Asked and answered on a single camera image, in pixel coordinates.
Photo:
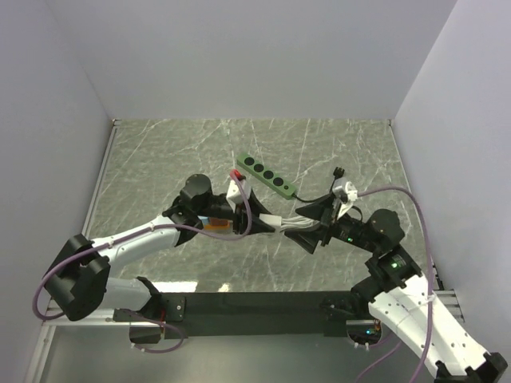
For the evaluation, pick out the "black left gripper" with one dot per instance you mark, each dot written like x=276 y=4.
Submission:
x=254 y=207

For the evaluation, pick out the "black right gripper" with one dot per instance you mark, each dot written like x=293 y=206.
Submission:
x=321 y=210

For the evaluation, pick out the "white charger plug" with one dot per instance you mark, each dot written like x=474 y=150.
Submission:
x=274 y=221

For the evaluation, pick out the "orange power strip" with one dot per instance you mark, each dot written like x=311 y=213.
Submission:
x=218 y=225

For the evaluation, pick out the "green power strip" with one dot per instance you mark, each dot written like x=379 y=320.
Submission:
x=266 y=175

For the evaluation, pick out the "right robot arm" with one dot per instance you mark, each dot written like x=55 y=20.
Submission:
x=398 y=293

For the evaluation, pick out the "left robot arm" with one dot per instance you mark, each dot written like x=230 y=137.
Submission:
x=78 y=278

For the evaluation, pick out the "black base bar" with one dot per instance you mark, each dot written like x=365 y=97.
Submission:
x=255 y=315

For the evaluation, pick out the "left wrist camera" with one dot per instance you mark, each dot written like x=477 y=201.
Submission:
x=239 y=190

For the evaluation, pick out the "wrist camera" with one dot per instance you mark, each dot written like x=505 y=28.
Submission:
x=239 y=190
x=345 y=194

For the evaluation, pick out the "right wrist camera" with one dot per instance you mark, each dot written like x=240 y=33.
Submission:
x=345 y=194

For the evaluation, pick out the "aluminium frame rail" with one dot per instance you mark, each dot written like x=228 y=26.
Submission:
x=133 y=296

